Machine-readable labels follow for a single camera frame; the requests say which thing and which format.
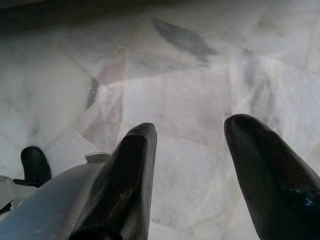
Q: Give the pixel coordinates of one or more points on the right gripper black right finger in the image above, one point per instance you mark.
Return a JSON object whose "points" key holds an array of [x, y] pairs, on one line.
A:
{"points": [[275, 187]]}

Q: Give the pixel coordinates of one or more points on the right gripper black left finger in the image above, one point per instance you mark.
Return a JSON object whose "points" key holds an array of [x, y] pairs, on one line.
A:
{"points": [[120, 190]]}

